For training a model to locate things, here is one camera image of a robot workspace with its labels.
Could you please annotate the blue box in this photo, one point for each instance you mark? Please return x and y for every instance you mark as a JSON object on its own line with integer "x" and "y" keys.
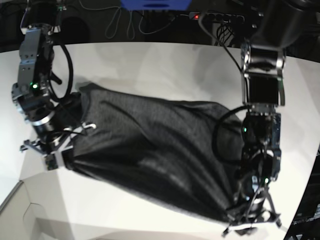
{"x": 175, "y": 5}

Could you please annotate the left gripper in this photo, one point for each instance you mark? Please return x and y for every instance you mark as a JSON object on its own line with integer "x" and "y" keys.
{"x": 246, "y": 217}

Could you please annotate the black power strip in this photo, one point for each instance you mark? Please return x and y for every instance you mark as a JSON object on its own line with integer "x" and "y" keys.
{"x": 225, "y": 18}

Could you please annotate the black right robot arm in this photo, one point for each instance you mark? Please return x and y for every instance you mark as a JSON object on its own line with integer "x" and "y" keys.
{"x": 33, "y": 93}

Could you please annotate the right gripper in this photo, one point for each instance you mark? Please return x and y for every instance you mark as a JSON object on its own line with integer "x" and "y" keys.
{"x": 55, "y": 134}

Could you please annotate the grey t-shirt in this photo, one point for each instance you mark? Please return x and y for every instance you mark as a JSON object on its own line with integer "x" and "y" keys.
{"x": 172, "y": 153}

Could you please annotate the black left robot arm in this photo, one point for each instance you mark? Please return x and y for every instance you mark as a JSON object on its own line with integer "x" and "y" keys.
{"x": 263, "y": 58}

